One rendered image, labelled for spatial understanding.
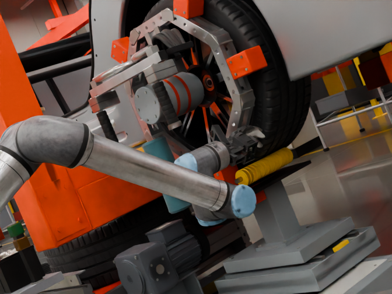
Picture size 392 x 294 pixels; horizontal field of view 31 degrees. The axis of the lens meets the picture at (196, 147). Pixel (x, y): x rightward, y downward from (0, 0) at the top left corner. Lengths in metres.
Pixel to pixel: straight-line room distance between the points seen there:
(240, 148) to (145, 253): 0.55
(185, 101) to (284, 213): 0.55
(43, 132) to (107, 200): 1.00
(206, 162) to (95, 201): 0.70
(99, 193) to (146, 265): 0.36
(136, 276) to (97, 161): 0.83
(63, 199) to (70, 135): 0.90
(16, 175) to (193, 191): 0.46
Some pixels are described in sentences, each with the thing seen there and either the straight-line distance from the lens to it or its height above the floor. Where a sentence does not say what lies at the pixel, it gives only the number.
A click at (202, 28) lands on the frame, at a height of 1.00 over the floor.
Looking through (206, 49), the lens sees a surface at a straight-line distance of 2.59.
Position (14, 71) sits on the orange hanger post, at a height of 1.15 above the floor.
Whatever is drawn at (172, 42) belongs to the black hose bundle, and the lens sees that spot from 2.23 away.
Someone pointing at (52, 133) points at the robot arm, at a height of 0.85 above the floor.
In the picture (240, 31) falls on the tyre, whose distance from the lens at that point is 2.29.
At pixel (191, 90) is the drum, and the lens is 2.38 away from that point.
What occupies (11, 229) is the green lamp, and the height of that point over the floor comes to 0.65.
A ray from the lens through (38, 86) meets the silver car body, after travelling 5.01.
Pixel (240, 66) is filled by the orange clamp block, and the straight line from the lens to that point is 2.20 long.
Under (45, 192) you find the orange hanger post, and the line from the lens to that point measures 2.57.
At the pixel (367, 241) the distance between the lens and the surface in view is 2.56.
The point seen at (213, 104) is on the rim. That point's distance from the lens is 2.48.
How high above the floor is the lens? 0.75
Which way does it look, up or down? 2 degrees down
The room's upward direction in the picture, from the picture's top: 23 degrees counter-clockwise
